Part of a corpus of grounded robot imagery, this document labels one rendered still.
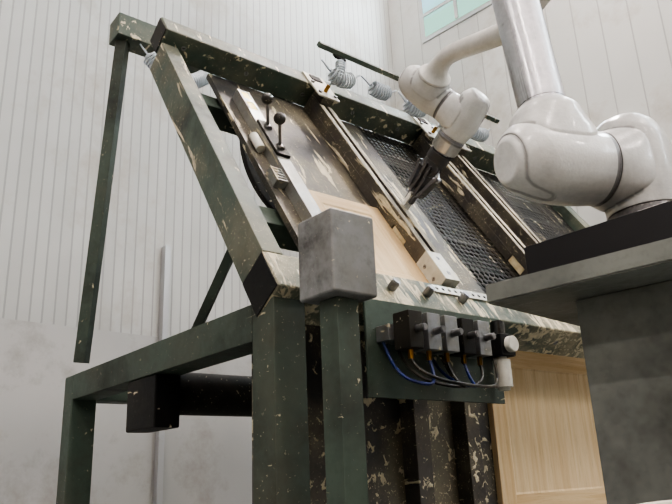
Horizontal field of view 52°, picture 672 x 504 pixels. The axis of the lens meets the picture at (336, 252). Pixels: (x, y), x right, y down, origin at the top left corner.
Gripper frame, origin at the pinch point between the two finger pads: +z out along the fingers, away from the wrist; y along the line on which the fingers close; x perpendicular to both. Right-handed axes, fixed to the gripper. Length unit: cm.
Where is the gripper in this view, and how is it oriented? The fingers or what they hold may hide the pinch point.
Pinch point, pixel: (408, 201)
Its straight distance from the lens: 229.6
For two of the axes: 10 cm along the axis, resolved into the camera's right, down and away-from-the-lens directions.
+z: -4.8, 7.5, 4.5
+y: -3.8, -6.5, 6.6
